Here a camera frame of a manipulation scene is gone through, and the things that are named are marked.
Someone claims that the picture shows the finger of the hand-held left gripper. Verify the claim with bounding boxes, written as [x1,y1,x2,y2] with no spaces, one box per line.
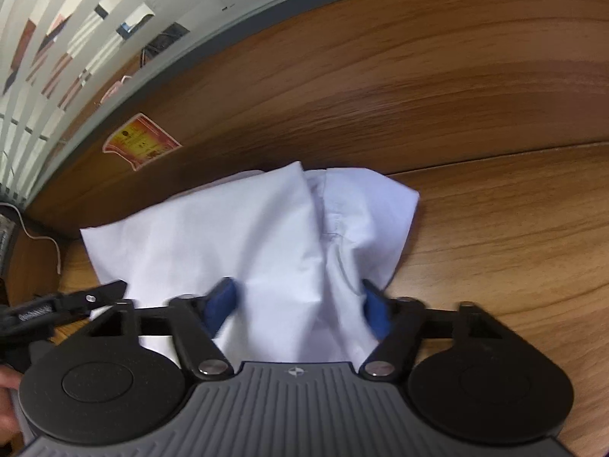
[57,280,128,318]

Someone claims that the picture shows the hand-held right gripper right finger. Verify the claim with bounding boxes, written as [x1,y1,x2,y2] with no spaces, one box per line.
[358,278,515,382]

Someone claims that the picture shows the orange red sticker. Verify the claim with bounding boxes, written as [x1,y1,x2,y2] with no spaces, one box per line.
[101,113,183,172]

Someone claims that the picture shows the white cable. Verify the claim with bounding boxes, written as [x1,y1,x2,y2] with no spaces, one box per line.
[0,202,62,276]

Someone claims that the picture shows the person's left hand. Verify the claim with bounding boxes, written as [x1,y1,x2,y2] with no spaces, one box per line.
[0,364,24,441]

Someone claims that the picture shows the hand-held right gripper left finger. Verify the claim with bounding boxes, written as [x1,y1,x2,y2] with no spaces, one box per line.
[83,276,239,382]

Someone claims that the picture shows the white pants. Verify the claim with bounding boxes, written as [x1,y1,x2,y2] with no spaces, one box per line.
[80,161,420,363]

